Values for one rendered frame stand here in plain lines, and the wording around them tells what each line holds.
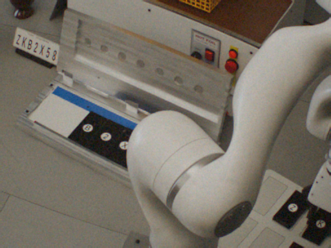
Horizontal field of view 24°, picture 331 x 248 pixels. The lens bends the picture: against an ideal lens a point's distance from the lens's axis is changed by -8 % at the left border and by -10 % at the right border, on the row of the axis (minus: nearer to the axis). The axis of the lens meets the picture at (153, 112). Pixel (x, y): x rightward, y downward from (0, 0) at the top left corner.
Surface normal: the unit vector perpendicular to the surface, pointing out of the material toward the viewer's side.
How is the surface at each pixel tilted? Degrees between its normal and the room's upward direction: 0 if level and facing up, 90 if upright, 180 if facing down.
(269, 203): 0
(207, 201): 46
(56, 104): 0
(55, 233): 0
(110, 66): 77
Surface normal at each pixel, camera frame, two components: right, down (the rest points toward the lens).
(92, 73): -0.50, 0.44
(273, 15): 0.03, -0.69
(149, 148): -0.59, -0.20
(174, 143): -0.16, -0.58
